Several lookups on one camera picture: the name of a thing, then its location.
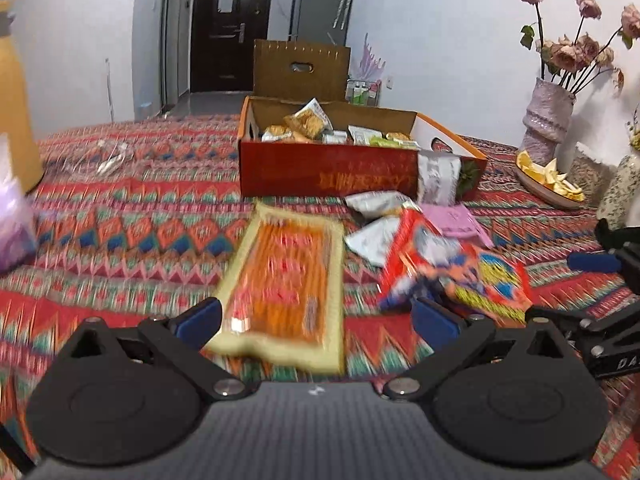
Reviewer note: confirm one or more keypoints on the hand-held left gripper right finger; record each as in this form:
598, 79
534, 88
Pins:
435, 317

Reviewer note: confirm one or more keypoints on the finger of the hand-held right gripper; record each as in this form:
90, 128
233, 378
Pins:
600, 325
592, 262

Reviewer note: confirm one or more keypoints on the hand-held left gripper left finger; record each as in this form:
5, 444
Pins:
202, 316

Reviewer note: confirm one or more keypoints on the red colourful snack bag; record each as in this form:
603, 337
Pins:
480, 275

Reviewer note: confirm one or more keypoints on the red cardboard box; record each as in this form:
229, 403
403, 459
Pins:
300, 170

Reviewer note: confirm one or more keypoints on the silver snack packet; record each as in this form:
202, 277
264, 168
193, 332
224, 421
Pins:
372, 240
334, 136
375, 204
437, 175

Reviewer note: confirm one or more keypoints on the yellow cracker packet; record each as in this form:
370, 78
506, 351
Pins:
307, 120

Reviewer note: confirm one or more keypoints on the floral patterned vase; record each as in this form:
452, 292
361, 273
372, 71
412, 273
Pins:
622, 190

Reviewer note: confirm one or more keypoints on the glass jar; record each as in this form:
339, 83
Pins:
590, 175

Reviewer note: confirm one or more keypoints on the brown plate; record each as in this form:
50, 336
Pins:
537, 189

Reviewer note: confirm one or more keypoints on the pile of yellow peels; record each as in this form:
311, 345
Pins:
550, 177

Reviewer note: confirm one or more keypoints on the pink snack packet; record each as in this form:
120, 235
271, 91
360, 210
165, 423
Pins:
452, 220

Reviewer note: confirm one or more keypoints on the patterned red blanket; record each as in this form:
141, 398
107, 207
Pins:
125, 240

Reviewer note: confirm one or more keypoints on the pink textured vase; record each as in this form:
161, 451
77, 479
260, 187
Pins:
545, 120

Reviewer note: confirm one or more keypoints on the clear plastic wrapper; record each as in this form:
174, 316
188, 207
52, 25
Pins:
107, 157

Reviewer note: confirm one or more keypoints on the small orange snack packet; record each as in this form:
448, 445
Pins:
398, 135

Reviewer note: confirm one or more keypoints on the white and green snack packet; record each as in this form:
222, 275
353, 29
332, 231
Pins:
365, 135

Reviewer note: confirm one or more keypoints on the white and yellow snack packet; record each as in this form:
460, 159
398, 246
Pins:
277, 133

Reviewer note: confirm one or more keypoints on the purple translucent bag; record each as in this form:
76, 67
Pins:
15, 230

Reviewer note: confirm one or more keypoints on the dried rose bouquet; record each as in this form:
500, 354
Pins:
567, 55

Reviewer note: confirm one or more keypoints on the cluttered storage rack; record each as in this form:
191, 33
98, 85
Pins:
362, 92

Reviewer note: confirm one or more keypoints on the dark entrance door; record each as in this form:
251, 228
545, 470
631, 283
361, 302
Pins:
220, 50

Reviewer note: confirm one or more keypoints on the yellow jug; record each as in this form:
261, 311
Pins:
15, 110

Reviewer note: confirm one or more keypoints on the grey refrigerator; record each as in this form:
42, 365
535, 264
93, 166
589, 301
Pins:
315, 10

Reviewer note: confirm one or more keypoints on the white wall socket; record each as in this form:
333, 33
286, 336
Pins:
388, 82

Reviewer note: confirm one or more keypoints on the purple wall sticker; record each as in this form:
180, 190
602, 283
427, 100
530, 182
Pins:
370, 60

